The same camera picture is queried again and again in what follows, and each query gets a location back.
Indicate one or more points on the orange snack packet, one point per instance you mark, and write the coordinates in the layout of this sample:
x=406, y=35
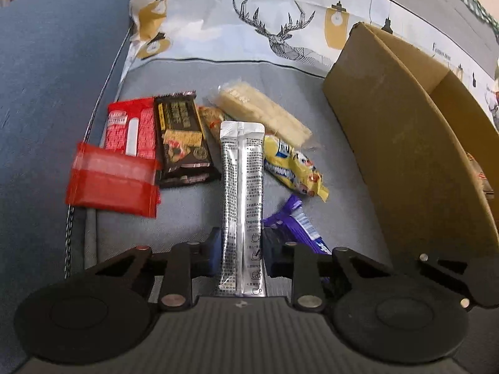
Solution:
x=212, y=122

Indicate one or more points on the blue sofa cushion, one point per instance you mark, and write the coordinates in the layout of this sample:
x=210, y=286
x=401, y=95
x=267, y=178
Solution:
x=50, y=85

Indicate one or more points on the green checkered cloth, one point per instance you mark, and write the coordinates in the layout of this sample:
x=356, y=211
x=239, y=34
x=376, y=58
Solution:
x=473, y=4

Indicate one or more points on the silver stick sachet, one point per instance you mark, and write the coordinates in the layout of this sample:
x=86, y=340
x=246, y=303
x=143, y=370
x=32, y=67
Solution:
x=243, y=187

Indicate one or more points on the cardboard box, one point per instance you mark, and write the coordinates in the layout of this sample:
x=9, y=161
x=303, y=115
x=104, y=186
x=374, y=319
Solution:
x=390, y=132

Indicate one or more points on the dark brown cracker packet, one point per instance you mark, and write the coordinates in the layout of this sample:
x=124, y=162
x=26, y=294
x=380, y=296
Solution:
x=181, y=140

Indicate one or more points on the beige snack packet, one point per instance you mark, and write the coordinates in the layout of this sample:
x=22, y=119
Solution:
x=477, y=175

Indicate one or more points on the yellow snack packet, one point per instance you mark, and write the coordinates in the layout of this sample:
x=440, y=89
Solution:
x=290, y=163

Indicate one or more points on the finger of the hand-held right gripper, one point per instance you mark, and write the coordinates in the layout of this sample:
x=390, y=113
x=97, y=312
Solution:
x=448, y=276

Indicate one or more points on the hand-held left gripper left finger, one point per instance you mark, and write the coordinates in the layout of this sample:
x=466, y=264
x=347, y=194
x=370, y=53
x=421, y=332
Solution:
x=213, y=253

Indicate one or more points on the purple snack packet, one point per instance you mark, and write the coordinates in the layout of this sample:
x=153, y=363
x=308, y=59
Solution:
x=298, y=222

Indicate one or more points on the red packet with white stripe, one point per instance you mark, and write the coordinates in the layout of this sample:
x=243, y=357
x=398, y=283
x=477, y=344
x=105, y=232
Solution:
x=146, y=132

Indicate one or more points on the plain red snack packet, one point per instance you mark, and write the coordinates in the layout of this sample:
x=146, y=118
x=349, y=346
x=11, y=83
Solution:
x=109, y=179

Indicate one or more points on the pale rice cracker clear wrapper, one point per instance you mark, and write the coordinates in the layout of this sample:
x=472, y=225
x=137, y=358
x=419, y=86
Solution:
x=253, y=105

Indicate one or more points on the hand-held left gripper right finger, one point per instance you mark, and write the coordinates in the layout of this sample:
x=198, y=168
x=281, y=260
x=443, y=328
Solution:
x=271, y=255

